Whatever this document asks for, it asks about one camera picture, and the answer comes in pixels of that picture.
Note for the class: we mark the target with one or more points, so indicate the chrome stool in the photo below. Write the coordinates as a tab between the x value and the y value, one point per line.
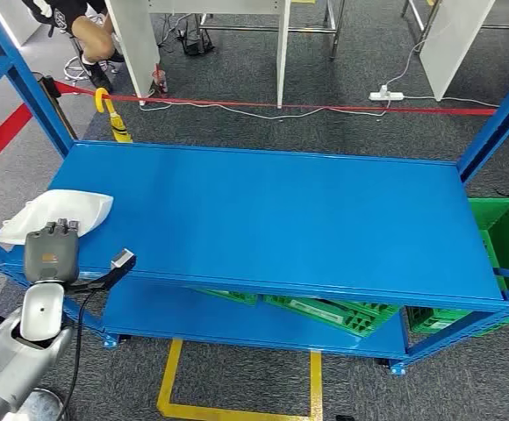
76	68

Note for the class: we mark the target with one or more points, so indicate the steel table frame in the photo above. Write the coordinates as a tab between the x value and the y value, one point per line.
335	40

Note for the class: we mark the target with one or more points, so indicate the green plastic tray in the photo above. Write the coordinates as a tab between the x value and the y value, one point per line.
237	297
342	316

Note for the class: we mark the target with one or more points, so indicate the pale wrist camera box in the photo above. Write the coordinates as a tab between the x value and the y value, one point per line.
122	258

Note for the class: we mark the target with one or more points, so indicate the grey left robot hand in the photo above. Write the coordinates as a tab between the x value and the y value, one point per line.
51	255

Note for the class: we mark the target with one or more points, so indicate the white plastic panel part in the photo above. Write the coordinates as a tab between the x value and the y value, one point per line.
61	209

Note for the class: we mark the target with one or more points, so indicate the white panel desk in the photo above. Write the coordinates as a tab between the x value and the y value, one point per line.
134	40
451	46

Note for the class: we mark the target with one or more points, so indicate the yellow folded umbrella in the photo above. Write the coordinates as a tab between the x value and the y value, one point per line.
119	125

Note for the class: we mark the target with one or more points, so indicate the blue metal shelf rack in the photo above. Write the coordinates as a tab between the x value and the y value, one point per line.
281	215

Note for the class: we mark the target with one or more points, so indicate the white power strip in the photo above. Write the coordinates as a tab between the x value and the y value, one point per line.
386	96

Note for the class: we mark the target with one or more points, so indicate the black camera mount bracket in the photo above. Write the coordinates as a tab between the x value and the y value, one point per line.
92	283

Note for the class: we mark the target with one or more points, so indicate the person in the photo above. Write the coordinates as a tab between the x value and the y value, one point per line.
92	38

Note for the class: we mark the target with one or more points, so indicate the red drink cup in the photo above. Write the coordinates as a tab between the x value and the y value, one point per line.
161	82

